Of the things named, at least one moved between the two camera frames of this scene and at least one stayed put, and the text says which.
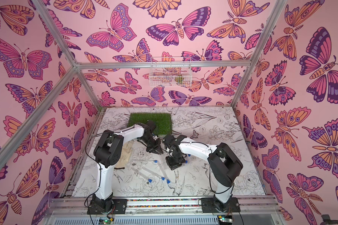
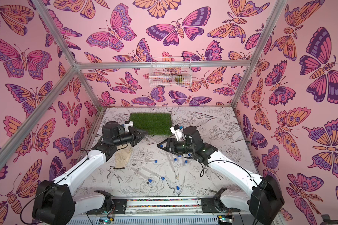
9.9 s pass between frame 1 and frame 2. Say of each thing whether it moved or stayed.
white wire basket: stayed
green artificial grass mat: stayed
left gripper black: moved
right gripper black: moved
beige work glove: stayed
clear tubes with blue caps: moved
